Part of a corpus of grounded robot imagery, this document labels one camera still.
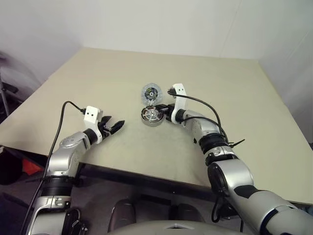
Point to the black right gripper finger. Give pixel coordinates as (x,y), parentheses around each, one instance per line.
(162,107)

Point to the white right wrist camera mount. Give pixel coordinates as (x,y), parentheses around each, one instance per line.
(179,89)

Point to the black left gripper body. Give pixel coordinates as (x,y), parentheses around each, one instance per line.
(106,129)

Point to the silver motor lid circuit board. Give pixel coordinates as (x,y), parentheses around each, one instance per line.
(150,94)

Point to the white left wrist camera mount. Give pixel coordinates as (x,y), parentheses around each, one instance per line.
(91,115)

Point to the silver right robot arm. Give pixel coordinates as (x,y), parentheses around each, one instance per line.
(230,173)

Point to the dark table frame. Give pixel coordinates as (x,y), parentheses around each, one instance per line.
(146,177)

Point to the black zip tie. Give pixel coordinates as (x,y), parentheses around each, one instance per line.
(238,142)

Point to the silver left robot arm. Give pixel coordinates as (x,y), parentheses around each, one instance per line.
(63,156)

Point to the grey robot torso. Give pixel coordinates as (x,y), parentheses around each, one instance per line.
(171,228)

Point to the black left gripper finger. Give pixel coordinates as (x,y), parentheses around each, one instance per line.
(106,119)
(118,125)

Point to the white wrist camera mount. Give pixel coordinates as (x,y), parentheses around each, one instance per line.
(179,89)
(91,115)

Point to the red object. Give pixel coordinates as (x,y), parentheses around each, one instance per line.
(30,167)

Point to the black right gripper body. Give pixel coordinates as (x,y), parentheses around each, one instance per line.
(169,111)

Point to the dark rounded shape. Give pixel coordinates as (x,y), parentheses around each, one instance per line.
(185,213)
(122,215)

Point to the grey motor housing with stator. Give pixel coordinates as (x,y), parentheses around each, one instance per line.
(152,124)

